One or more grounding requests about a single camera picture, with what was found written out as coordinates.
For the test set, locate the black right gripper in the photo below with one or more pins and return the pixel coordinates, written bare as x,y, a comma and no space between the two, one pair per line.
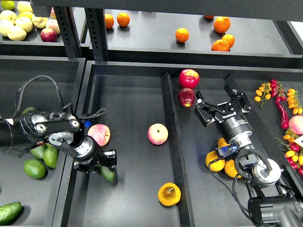
234,126

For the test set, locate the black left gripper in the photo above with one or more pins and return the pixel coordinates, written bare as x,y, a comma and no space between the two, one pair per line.
91,156

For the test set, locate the dark green avocado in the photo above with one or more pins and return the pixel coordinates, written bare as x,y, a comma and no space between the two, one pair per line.
107,173

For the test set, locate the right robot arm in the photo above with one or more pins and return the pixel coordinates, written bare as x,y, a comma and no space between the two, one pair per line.
274,204

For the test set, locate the light green avocado lower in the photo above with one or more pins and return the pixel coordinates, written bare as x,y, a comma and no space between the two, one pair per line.
50,157

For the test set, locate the green avocado middle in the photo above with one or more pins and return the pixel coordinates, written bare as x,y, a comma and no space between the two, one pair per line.
38,151

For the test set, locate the green avocado bottom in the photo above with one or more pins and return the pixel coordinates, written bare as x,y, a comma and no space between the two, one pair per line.
34,168

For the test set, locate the green avocado top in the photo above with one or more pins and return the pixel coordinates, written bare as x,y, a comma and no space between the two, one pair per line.
28,109

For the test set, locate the pink apple left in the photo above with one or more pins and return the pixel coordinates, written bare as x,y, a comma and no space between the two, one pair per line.
100,133

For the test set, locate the dark red apple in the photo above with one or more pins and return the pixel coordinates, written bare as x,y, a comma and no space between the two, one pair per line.
186,97

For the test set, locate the orange cherry tomato bunch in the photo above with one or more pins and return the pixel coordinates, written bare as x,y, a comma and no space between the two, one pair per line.
263,93

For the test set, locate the bright red apple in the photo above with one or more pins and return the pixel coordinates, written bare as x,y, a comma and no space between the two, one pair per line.
188,78

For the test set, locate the red cherry tomato bunch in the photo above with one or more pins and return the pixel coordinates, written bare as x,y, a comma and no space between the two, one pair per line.
277,90

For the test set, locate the orange front right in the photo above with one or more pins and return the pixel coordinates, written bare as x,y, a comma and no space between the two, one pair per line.
220,45

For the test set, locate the red chili pepper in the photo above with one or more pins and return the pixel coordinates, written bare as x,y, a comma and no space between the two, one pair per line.
284,120

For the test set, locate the pink apple centre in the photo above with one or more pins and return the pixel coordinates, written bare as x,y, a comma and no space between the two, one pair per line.
157,134

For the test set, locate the black middle tray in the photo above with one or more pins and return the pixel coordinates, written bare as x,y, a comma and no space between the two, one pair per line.
136,96

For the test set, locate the black tray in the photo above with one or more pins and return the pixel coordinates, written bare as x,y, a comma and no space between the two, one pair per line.
136,96
43,199

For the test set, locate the small orange right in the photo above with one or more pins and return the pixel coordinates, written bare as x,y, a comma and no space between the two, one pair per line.
230,39

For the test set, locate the yellow cherry tomato bunch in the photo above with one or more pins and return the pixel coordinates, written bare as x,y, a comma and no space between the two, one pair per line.
293,101

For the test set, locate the pink peach right edge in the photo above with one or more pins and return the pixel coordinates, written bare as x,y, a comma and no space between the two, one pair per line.
296,124

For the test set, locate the black upper shelf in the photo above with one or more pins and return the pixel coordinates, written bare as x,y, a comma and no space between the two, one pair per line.
263,31

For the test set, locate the large orange right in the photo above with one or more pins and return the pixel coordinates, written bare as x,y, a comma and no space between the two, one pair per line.
222,24

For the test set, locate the orange centre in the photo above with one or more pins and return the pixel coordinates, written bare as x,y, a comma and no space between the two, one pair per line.
182,35

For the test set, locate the mixed cherry tomato cluster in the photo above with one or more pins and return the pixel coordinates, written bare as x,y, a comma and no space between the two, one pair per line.
292,151

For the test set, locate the black left tray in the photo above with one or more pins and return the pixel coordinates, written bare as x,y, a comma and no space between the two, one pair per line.
43,199

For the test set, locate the red apple on shelf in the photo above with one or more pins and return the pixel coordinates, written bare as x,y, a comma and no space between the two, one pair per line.
48,35

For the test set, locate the orange left edge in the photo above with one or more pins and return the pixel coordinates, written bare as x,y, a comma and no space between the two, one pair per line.
109,21

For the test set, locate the pink apple on shelf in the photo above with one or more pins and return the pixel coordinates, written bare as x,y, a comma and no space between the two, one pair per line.
53,24

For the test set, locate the pile of yellow apples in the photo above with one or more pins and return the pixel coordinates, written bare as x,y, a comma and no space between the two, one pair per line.
16,24

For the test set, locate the green lime on shelf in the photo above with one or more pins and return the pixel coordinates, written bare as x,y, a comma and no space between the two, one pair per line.
7,4

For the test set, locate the black shelf post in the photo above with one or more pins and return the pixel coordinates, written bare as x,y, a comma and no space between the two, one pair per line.
98,35

